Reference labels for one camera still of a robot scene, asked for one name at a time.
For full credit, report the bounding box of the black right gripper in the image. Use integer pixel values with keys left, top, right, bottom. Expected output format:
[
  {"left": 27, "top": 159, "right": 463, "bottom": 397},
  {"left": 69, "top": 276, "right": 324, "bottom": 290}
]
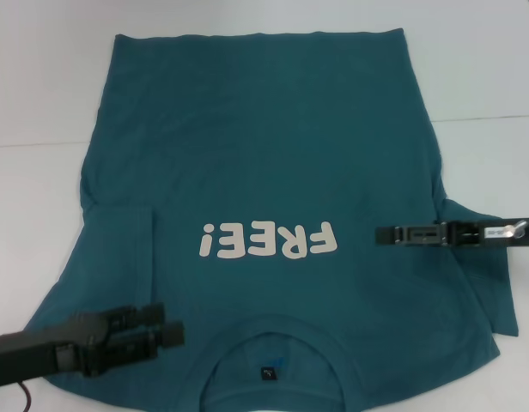
[{"left": 374, "top": 217, "right": 529, "bottom": 250}]

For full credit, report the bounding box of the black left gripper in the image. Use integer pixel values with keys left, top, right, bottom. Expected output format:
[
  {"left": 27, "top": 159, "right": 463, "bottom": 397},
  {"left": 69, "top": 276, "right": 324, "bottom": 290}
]
[{"left": 0, "top": 302, "right": 186, "bottom": 381}]

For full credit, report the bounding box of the teal t-shirt with FREE print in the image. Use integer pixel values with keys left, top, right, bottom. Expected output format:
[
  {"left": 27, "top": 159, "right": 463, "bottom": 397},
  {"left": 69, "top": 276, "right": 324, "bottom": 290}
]
[{"left": 15, "top": 27, "right": 520, "bottom": 412}]

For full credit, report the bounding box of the right gripper cable with plug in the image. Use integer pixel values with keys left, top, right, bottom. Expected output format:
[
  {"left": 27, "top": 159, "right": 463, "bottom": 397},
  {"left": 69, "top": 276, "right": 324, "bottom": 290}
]
[{"left": 500, "top": 219, "right": 529, "bottom": 284}]

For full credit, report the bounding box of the gripper cable with plug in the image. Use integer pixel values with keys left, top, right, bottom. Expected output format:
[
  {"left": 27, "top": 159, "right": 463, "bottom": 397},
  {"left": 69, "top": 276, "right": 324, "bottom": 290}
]
[
  {"left": 15, "top": 379, "right": 33, "bottom": 411},
  {"left": 500, "top": 219, "right": 529, "bottom": 284}
]

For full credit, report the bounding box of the left gripper cable with plug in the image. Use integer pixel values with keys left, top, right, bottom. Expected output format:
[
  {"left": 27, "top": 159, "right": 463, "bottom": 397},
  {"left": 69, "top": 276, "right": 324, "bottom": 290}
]
[{"left": 15, "top": 379, "right": 33, "bottom": 411}]

